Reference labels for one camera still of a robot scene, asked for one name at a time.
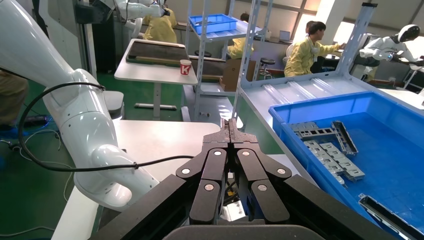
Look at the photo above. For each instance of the long silver metal bracket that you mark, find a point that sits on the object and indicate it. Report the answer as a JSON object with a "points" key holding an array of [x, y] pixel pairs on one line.
{"points": [[232, 213], [391, 215]]}

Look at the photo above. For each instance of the grey metal shelving rack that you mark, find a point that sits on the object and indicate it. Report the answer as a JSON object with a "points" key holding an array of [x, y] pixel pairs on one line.
{"points": [[357, 43]]}

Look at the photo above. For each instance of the black power adapter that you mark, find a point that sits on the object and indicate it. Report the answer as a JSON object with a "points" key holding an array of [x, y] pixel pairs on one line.
{"points": [[36, 120]]}

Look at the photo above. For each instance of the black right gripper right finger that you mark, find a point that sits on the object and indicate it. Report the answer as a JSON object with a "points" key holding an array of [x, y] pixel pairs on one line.
{"points": [[255, 172]]}

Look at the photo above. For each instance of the silver perforated metal bracket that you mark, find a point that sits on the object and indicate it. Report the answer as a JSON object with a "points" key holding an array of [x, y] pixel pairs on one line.
{"points": [[323, 159], [348, 167]]}

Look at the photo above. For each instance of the open laptop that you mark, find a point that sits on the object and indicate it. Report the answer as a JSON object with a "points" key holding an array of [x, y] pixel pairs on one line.
{"points": [[285, 35]]}

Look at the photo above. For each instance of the large blue plastic bin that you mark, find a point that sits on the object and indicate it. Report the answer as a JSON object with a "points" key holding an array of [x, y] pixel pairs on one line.
{"points": [[391, 149]]}

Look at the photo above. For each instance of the person in yellow coat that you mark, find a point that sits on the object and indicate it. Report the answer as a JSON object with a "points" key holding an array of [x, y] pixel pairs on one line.
{"points": [[303, 56], [162, 28], [238, 48]]}

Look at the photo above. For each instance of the white pedestal table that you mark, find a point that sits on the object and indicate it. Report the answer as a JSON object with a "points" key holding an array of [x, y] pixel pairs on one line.
{"points": [[149, 73]]}

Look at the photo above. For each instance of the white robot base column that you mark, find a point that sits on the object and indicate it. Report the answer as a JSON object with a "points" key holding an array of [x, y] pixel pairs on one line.
{"points": [[114, 104]]}

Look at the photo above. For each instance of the paper cup red K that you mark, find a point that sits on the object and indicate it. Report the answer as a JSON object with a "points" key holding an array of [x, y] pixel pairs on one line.
{"points": [[185, 68]]}

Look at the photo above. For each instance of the person in khaki trousers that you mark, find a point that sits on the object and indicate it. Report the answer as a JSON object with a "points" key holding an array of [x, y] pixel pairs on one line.
{"points": [[11, 96]]}

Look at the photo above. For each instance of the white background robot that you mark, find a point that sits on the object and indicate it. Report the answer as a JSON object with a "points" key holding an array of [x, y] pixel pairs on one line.
{"points": [[139, 8]]}

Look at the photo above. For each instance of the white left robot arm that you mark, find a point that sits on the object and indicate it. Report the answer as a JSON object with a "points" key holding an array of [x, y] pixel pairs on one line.
{"points": [[82, 132]]}

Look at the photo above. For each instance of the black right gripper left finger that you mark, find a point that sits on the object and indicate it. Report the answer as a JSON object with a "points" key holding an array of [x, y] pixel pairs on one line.
{"points": [[212, 172]]}

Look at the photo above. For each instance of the white humanoid robot black visor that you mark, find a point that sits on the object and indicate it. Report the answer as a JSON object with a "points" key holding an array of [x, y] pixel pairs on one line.
{"points": [[384, 44]]}

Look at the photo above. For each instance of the black round stool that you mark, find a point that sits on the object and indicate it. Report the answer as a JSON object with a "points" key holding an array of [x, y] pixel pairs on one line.
{"points": [[267, 62]]}

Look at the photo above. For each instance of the brown cardboard box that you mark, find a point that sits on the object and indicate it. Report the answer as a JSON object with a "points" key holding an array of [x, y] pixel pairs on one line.
{"points": [[233, 74]]}

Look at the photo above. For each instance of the small blue plastic bin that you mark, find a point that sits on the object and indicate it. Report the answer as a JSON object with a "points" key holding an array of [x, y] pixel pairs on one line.
{"points": [[215, 23]]}

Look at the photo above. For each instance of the flat ladder-shaped metal bracket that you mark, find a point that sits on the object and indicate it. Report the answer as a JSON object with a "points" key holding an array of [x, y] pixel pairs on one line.
{"points": [[316, 132]]}

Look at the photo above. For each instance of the short grey metal bracket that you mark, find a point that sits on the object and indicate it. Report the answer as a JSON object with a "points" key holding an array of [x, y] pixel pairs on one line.
{"points": [[303, 126]]}

